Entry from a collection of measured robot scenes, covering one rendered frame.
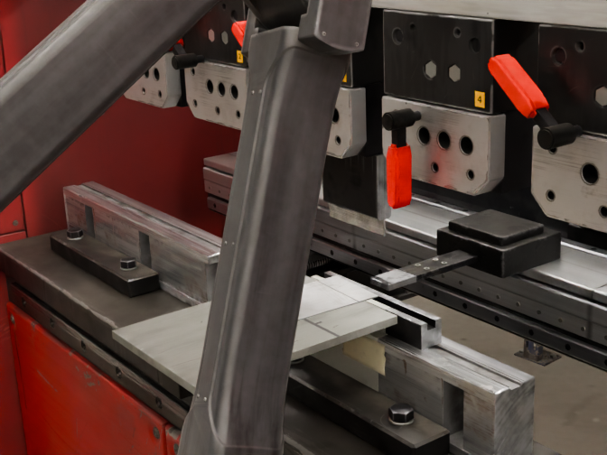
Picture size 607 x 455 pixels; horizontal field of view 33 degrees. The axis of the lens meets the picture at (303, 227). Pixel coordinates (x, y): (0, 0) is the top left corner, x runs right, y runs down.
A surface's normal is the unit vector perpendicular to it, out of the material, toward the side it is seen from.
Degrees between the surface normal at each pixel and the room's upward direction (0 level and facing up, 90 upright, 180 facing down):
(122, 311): 0
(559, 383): 0
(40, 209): 90
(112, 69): 80
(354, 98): 90
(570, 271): 0
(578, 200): 90
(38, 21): 90
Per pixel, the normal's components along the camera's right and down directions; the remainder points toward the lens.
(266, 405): 0.56, -0.09
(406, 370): -0.80, 0.22
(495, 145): 0.59, 0.23
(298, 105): 0.44, 0.11
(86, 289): -0.04, -0.95
